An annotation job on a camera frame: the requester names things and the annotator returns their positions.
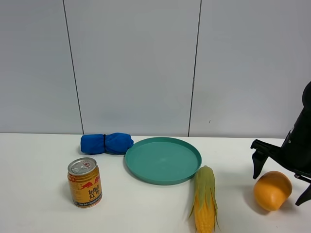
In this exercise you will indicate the orange yellow mango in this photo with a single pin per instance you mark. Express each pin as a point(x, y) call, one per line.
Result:
point(271, 190)

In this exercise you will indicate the yellow corn cob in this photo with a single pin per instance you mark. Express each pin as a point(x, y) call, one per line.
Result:
point(204, 207)

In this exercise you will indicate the teal round plate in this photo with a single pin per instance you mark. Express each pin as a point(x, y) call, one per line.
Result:
point(163, 160)

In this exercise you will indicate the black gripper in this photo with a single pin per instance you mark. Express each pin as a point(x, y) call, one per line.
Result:
point(294, 155)

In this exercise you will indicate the gold Red Bull can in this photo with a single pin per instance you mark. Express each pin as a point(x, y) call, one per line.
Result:
point(84, 182)

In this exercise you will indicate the rolled blue cloth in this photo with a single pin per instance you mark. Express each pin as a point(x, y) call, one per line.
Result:
point(115, 143)

